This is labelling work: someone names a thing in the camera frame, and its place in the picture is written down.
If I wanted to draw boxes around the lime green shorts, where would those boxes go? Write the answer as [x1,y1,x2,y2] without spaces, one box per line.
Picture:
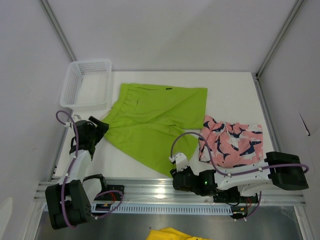
[102,83,208,177]

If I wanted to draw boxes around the pink shark print shorts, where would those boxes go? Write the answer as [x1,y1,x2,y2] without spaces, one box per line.
[198,115,264,168]

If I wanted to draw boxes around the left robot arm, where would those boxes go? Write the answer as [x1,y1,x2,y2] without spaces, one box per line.
[45,116,109,230]

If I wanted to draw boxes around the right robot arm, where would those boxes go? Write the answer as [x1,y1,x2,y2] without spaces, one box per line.
[169,151,309,202]

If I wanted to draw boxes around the white perforated plastic basket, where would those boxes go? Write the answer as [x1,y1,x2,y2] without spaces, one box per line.
[59,58,113,111]

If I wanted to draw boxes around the yellow cloth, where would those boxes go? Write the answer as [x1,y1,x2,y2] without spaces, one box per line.
[146,227,206,240]

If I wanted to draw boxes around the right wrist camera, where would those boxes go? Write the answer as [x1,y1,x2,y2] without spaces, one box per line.
[169,152,190,172]

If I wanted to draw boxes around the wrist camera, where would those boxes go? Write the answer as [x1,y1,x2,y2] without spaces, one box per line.
[169,152,190,172]
[72,114,82,122]

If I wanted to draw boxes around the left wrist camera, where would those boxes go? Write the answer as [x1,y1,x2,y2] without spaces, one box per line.
[72,114,82,122]

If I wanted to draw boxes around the slotted cable duct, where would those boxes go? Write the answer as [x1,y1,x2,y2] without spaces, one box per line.
[89,202,233,216]

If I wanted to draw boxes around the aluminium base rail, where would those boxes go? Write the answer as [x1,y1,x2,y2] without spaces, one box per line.
[33,177,306,206]

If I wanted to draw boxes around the left aluminium frame post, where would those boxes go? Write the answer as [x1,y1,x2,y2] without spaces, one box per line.
[38,0,77,62]

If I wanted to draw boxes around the aluminium frame post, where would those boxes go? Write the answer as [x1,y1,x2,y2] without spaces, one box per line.
[255,0,307,81]
[38,0,77,62]

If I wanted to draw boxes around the right aluminium frame post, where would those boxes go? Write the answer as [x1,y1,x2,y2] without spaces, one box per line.
[255,0,307,81]

